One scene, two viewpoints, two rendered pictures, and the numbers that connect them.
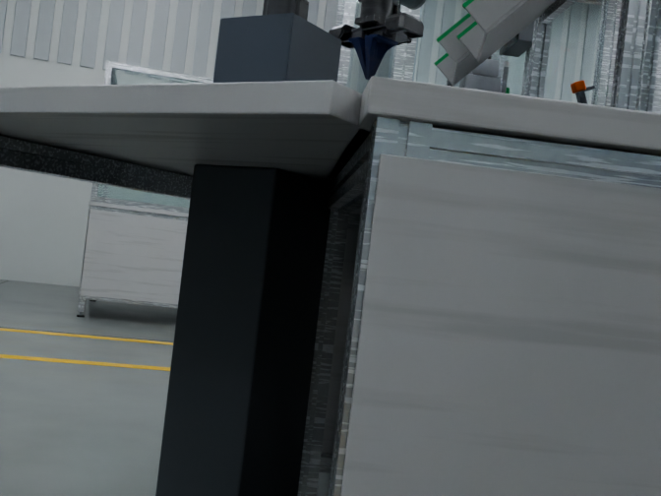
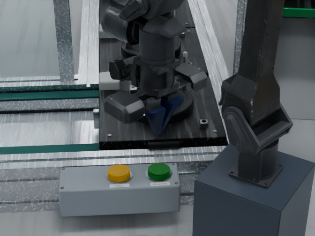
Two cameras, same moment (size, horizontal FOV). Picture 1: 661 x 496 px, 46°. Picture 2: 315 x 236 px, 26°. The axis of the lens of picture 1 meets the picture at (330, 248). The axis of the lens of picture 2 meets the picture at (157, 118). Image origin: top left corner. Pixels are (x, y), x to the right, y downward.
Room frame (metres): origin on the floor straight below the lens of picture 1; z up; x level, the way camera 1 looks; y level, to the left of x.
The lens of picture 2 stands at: (1.39, 0.95, 1.68)
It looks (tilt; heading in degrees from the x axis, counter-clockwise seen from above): 32 degrees down; 270
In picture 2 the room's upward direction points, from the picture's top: straight up
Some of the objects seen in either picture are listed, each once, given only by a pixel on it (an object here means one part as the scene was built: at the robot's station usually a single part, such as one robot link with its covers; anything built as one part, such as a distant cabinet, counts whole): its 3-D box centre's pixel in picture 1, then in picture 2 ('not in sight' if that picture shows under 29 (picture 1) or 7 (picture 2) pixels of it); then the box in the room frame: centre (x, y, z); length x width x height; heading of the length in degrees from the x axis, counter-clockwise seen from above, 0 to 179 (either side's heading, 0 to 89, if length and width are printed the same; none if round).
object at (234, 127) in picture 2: not in sight; (257, 121); (1.24, 0.12, 1.15); 0.09 x 0.07 x 0.06; 45
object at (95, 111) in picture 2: not in sight; (96, 118); (1.51, -0.22, 0.95); 0.01 x 0.01 x 0.04; 4
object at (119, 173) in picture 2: not in sight; (119, 174); (1.45, -0.01, 0.96); 0.04 x 0.04 x 0.02
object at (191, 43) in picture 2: not in sight; (150, 33); (1.40, -0.48, 1.01); 0.24 x 0.24 x 0.13; 4
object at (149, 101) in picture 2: (375, 33); (162, 94); (1.38, -0.04, 1.11); 0.09 x 0.04 x 0.02; 42
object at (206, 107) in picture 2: not in sight; (158, 110); (1.38, -0.23, 0.96); 0.24 x 0.24 x 0.02; 4
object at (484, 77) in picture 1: (486, 76); not in sight; (1.38, -0.24, 1.06); 0.08 x 0.04 x 0.07; 94
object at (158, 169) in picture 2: not in sight; (159, 173); (1.38, -0.01, 0.96); 0.04 x 0.04 x 0.02
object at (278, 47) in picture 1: (274, 92); (251, 221); (1.23, 0.12, 0.96); 0.14 x 0.14 x 0.20; 58
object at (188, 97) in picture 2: not in sight; (158, 102); (1.38, -0.23, 0.98); 0.14 x 0.14 x 0.02
